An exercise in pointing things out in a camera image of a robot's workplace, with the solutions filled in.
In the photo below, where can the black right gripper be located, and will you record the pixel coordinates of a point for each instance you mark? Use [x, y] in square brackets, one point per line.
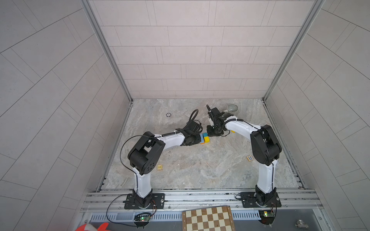
[209, 133]

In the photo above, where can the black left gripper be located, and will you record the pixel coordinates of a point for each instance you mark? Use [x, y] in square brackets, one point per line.
[198, 139]

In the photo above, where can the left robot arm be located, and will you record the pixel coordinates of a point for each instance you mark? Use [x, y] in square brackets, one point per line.
[145, 154]

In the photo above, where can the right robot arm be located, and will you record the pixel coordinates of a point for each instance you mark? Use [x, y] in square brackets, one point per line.
[266, 150]

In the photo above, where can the striped ceramic mug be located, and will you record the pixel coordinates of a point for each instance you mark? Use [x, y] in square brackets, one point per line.
[233, 109]

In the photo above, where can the checkered chess board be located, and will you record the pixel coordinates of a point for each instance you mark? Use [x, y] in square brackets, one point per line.
[208, 219]

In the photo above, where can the left circuit board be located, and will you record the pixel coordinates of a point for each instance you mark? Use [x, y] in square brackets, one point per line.
[143, 217]

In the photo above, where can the circuit board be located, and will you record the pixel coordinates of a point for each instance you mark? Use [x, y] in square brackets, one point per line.
[267, 217]
[143, 217]

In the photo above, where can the right circuit board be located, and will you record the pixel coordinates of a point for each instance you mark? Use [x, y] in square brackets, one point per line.
[267, 217]

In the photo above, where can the metal clamp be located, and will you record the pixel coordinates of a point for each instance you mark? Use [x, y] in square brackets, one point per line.
[300, 224]

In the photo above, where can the red white object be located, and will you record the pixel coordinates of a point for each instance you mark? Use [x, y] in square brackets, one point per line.
[89, 227]

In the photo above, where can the aluminium corner post left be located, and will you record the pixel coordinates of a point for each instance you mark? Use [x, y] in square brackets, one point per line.
[102, 41]

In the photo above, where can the aluminium corner post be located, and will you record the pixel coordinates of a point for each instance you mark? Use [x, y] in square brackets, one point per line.
[315, 9]
[102, 41]

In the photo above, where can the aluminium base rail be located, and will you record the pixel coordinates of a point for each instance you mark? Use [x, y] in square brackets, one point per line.
[109, 205]

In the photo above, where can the aluminium corner post right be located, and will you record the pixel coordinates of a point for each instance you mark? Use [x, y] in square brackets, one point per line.
[315, 9]

